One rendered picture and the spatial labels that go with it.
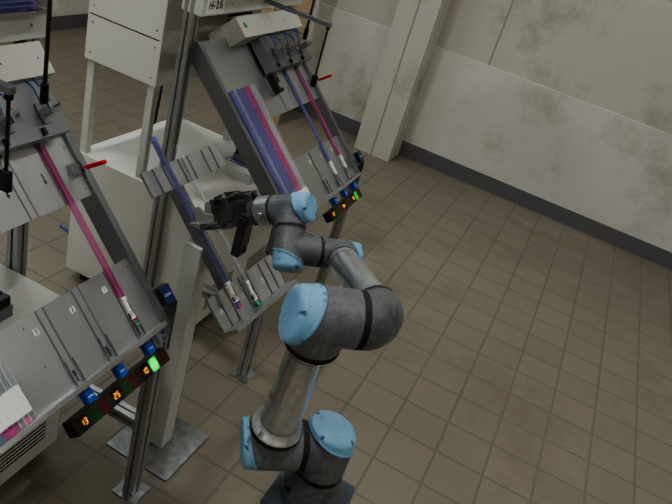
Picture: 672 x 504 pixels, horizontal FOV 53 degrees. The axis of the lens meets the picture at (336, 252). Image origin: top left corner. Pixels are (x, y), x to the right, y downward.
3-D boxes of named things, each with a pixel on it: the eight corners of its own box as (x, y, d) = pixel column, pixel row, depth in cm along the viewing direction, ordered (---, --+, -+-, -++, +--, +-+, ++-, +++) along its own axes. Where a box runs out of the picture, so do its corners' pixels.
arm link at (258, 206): (283, 219, 171) (267, 229, 164) (268, 220, 173) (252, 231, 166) (276, 191, 169) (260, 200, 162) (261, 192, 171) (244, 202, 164)
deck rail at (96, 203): (153, 326, 181) (170, 321, 178) (149, 330, 179) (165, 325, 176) (21, 77, 166) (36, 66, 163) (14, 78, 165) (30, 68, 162)
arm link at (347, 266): (432, 311, 125) (360, 230, 170) (377, 304, 122) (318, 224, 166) (416, 366, 128) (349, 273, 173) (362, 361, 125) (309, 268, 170)
